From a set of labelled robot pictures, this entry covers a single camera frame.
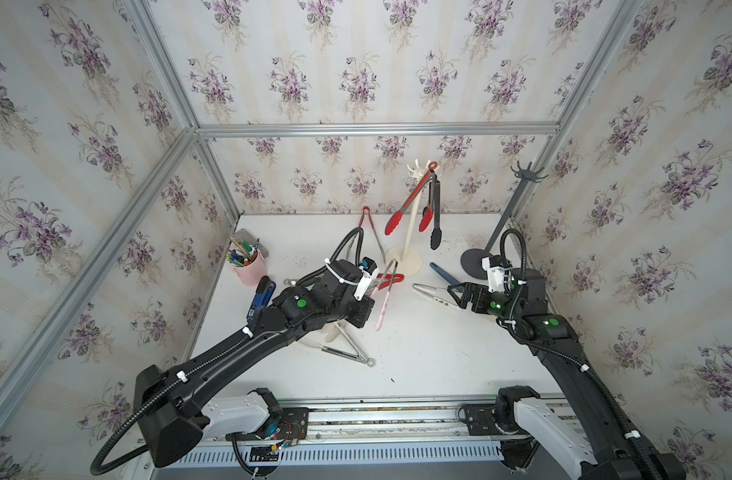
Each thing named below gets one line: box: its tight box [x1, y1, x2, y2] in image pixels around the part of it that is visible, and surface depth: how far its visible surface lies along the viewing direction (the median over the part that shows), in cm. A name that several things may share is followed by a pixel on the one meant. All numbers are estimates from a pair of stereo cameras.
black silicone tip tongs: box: [430, 169, 443, 250], surface depth 84 cm
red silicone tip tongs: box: [384, 161, 439, 235], surface depth 82 cm
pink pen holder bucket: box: [231, 251, 268, 287], surface depth 95 cm
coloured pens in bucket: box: [226, 236, 260, 267], surface depth 97 cm
